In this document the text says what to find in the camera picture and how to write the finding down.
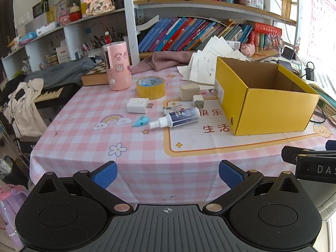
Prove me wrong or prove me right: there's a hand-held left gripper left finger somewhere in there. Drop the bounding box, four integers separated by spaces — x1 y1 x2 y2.
29 161 134 215

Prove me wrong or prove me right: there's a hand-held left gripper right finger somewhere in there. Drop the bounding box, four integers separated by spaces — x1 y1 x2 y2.
203 160 306 214

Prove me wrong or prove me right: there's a yellow cardboard box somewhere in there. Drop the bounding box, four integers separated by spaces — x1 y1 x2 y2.
214 56 321 136

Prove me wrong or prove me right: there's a teal correction tape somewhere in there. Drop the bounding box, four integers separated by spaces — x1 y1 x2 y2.
133 115 150 127

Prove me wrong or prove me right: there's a white and blue spray bottle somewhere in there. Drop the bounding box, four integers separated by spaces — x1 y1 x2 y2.
149 107 200 130

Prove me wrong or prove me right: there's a large white charger plug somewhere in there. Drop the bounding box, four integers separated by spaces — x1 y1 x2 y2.
126 98 154 114

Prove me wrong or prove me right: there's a small white charger cube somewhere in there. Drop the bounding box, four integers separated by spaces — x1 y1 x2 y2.
192 95 205 109

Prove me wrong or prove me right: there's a beige rectangular block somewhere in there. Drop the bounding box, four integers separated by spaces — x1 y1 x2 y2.
180 83 200 102

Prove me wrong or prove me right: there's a yellow tape roll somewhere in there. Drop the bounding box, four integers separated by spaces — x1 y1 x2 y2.
136 76 166 100

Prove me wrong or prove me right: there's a pink checked tablecloth desktop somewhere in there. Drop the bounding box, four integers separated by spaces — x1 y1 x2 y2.
30 66 336 204

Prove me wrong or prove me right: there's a green book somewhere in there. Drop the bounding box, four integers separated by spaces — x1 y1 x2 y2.
309 83 336 125

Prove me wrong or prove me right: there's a black power adapter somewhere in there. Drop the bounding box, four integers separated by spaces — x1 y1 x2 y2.
304 62 315 80

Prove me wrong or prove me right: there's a black smartphone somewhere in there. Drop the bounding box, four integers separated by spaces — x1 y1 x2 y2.
278 60 293 72

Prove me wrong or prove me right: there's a wooden chessboard box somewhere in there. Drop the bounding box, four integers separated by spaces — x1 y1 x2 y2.
81 62 111 87

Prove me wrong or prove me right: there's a black piano keyboard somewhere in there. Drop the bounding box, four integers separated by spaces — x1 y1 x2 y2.
33 83 82 109

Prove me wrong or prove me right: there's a small black screen device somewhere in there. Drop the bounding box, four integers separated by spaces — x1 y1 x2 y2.
281 46 296 61

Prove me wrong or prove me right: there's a purple backpack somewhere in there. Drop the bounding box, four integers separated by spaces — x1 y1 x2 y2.
0 184 30 242

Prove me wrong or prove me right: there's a pink cylindrical container with stickers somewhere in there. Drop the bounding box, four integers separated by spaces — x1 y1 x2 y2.
102 41 133 91

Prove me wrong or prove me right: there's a white garment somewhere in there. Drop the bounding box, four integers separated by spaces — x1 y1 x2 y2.
3 78 48 138

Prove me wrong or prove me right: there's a grey clothing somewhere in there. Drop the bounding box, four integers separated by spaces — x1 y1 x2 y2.
25 57 99 89

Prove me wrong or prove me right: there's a pile of white paper sheets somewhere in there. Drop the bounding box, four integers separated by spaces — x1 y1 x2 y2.
177 36 250 86

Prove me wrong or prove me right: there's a pink pig plush toy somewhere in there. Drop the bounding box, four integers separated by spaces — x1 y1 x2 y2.
241 43 256 56

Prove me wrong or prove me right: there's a pink cloth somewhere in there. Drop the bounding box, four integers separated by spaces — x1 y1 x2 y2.
130 51 196 75

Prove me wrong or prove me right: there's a red thick book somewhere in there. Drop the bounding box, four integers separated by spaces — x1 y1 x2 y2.
253 21 282 38

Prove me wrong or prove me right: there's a white carton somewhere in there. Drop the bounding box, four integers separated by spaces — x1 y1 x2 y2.
55 39 71 64

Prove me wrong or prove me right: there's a pen holder with pens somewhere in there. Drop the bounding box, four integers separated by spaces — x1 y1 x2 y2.
83 26 126 52

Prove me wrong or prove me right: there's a white shelf unit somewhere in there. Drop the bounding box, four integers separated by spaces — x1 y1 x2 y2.
1 0 301 80

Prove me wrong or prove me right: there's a row of colourful books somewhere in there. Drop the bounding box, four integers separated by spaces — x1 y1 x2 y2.
138 16 285 53

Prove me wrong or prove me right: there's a white storage box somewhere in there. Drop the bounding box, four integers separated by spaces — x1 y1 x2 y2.
263 0 282 16

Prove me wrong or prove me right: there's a long white box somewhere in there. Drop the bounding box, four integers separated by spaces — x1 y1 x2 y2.
36 22 63 37

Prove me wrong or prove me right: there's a blue and pink tissue pack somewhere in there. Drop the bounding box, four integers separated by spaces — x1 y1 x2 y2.
19 32 37 45

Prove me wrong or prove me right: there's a red and white jar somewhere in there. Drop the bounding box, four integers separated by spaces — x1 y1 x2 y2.
69 3 82 21

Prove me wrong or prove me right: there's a wall poster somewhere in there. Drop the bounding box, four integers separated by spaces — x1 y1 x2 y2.
306 0 336 61

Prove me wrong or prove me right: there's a black picture frame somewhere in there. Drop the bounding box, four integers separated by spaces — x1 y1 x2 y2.
33 1 49 19

